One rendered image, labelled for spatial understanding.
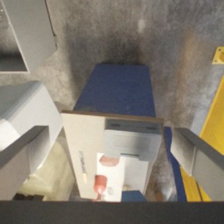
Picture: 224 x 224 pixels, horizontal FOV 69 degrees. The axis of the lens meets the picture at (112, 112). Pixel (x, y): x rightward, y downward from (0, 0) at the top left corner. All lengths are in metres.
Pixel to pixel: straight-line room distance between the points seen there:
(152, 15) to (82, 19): 0.58
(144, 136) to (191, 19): 1.13
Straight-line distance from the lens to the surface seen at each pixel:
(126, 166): 1.06
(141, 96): 1.05
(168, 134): 0.77
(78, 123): 0.84
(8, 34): 1.57
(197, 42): 1.68
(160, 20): 1.57
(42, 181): 2.37
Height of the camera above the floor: 1.54
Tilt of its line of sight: 51 degrees down
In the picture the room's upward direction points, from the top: 169 degrees counter-clockwise
